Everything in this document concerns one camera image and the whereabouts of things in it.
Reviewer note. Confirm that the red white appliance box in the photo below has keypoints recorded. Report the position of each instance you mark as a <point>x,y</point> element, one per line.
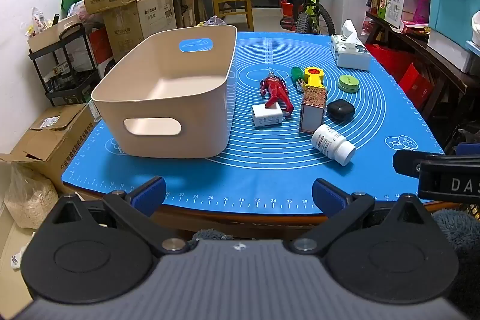
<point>100,46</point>

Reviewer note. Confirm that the clear bag of grain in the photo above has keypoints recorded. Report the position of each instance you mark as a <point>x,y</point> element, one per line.
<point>30,200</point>

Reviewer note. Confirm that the beige plastic basket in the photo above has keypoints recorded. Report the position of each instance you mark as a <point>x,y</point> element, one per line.
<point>168,142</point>

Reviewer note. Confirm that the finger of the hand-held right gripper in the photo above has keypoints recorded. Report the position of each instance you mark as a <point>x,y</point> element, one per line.
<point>407,162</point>

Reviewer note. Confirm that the light blue storage bin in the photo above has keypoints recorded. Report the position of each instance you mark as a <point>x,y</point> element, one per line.
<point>453,5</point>

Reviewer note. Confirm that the green round tin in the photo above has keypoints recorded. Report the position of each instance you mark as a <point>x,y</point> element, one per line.
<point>348,84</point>

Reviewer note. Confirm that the floral patterned small box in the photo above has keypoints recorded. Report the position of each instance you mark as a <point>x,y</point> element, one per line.
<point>313,113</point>

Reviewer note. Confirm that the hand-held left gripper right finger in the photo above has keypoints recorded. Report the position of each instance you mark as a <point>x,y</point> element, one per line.
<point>330,194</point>

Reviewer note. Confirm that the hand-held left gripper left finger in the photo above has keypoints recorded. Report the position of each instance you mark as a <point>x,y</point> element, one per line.
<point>152,192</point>

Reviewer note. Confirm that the black earbuds case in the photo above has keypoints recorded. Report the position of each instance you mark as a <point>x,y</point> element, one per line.
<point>340,110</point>

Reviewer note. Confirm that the black utility cart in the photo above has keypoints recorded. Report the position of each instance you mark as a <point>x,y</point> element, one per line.
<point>73,80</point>

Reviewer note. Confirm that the red bucket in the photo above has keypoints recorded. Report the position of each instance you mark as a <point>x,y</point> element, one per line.
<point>288,9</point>

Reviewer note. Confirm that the grey fleece clothing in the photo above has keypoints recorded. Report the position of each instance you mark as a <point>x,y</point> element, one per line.
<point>457,233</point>

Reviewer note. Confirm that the red hero figure toy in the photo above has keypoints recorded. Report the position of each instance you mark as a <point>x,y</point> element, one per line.
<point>275,91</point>

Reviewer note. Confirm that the white pill bottle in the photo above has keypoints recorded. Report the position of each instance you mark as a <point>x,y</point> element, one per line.
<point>332,143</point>

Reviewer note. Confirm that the torn cardboard box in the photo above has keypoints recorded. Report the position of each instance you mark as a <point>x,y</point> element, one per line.
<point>60,140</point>

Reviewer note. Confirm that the blue silicone mat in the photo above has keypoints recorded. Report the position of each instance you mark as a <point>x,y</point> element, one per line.
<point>262,172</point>

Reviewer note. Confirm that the dark wooden side table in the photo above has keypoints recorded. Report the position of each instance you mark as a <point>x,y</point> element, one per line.
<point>442,59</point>

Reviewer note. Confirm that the white plug charger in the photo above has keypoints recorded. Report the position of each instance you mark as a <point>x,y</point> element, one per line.
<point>264,117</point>

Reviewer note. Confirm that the green white carton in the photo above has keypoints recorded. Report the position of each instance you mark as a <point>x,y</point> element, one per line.
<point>392,7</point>

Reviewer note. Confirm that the red gift box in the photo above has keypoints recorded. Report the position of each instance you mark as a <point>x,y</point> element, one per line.
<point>414,85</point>

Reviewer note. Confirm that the white tissue box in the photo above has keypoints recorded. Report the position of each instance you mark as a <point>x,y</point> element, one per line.
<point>350,55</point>

